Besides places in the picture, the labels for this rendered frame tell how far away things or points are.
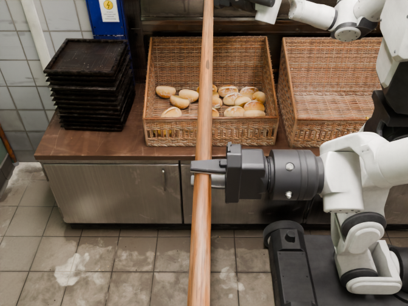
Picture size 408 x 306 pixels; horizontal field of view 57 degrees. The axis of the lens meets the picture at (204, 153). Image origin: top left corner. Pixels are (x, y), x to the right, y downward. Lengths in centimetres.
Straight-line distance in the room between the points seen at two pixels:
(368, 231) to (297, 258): 52
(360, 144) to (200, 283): 32
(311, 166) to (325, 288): 116
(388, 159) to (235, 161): 22
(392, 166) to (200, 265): 30
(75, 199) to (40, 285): 43
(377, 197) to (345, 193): 64
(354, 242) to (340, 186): 73
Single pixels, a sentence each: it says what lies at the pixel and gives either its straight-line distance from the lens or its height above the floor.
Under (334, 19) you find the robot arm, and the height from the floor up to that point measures 115.
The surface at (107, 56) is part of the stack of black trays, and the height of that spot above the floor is 87.
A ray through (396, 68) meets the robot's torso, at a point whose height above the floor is 121.
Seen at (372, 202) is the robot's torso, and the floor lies 74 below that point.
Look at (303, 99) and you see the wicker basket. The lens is 193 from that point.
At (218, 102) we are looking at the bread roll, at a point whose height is 64.
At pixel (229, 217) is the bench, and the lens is 190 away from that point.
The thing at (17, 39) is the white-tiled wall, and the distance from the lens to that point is 210.
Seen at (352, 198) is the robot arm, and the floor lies 119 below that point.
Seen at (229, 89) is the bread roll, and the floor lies 64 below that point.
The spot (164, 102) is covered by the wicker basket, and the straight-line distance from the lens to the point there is 186.
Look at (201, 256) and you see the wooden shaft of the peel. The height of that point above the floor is 119.
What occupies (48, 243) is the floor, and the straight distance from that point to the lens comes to 215.
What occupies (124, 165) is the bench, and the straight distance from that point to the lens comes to 166.
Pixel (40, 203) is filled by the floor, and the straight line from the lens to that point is 234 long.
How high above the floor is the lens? 166
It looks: 43 degrees down
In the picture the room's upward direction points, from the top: straight up
